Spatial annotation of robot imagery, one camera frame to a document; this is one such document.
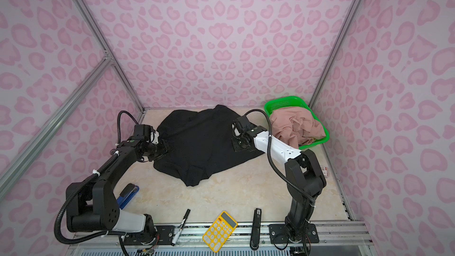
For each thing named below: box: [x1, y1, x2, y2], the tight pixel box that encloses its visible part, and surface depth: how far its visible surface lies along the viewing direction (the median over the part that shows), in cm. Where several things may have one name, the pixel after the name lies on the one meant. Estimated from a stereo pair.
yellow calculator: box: [202, 210, 239, 254], surface depth 75 cm
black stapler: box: [250, 208, 262, 251], surface depth 73 cm
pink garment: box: [270, 107, 326, 150], surface depth 93 cm
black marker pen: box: [171, 208, 191, 247], surface depth 76 cm
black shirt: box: [154, 104, 265, 187], surface depth 99 cm
